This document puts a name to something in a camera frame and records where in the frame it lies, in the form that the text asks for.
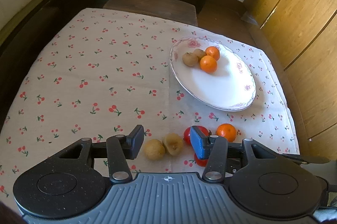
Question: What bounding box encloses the wooden wardrobe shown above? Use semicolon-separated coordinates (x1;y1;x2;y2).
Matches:
244;0;336;159

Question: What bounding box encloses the orange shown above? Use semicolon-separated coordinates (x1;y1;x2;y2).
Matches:
205;46;221;61
216;123;237;143
199;55;218;74

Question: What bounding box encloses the dark brown longan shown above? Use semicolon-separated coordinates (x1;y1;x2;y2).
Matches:
193;49;206;61

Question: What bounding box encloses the red tomato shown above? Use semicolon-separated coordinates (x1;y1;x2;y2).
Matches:
183;125;211;145
194;154;208;167

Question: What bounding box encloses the cherry print tablecloth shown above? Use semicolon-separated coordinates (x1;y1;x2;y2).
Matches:
1;9;299;209

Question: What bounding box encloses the white floral plate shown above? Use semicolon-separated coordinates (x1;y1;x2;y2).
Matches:
169;37;257;112

